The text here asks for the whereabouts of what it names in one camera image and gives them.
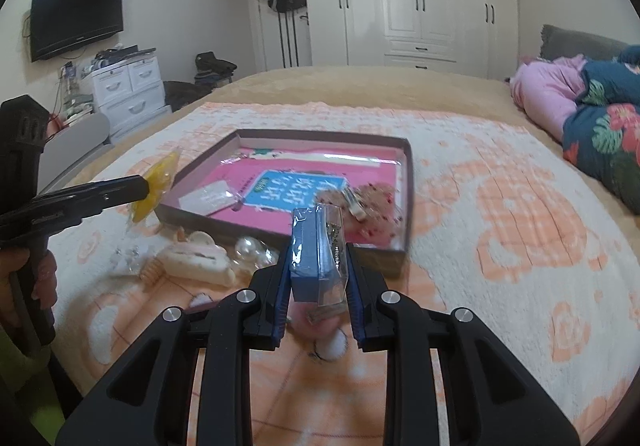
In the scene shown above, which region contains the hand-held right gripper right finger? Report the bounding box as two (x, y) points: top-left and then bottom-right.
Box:
(344, 245), (581, 446)

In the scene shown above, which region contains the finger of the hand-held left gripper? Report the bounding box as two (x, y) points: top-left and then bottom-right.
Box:
(30, 175), (151, 216)
(0, 206), (108, 248)

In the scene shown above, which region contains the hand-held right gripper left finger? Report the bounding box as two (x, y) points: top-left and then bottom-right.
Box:
(55, 240), (295, 446)

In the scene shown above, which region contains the pink fluffy hair accessory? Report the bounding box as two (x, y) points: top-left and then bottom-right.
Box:
(292, 299), (351, 342)

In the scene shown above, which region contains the yellow hair accessory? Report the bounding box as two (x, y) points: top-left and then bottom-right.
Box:
(127, 151), (182, 220)

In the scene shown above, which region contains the clear pearl ball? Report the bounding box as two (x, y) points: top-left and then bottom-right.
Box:
(235, 236), (263, 268)
(257, 249), (282, 273)

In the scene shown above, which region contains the blue box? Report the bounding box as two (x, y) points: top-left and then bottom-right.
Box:
(290, 205), (352, 308)

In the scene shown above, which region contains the small clear plastic bag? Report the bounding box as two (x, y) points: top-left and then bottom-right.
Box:
(111, 243), (147, 275)

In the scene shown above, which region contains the cream hair claw clip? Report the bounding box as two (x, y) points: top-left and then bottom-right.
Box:
(142, 230), (236, 287)

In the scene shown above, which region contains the brown cardboard tray box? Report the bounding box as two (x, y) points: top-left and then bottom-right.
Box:
(154, 129), (413, 280)

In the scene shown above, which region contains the person's left forearm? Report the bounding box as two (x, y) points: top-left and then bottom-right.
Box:
(0, 316), (56, 446)

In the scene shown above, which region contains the person's left hand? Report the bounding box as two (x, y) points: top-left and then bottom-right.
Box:
(0, 247), (59, 327)

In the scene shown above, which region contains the clear packet with white card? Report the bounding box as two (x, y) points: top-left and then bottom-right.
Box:
(178, 179), (244, 216)

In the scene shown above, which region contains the white drawer cabinet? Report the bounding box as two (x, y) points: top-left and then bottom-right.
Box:
(80, 54), (169, 139)

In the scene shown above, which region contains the glittery brown hair accessory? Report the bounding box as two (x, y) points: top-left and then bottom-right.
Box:
(315, 181), (403, 239)

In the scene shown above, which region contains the blue printed card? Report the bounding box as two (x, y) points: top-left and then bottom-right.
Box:
(243, 169), (348, 216)

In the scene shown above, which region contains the pink booklet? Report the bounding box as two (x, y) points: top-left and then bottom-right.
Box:
(172, 146), (405, 247)

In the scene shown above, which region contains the clutter on drawer cabinet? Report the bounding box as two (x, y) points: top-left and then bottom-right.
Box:
(92, 44), (157, 70)

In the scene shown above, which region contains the pile of dark clothes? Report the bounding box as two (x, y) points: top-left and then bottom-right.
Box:
(194, 51), (237, 88)

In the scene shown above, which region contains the orange checked printed blanket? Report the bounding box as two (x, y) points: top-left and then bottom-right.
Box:
(50, 101), (640, 446)

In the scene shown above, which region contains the white door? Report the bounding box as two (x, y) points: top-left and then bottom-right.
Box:
(254, 0), (314, 72)

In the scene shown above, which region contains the tan bedspread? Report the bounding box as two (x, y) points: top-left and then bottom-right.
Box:
(107, 65), (640, 277)

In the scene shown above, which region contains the pink quilt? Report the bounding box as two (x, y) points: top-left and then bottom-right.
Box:
(509, 54), (590, 143)

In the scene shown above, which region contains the floral dark blue quilt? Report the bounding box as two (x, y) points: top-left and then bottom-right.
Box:
(562, 44), (640, 216)

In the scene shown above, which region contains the grey headboard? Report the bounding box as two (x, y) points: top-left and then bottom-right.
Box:
(539, 24), (635, 63)

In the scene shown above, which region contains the black wall television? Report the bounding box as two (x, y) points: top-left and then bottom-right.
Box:
(30, 0), (125, 63)

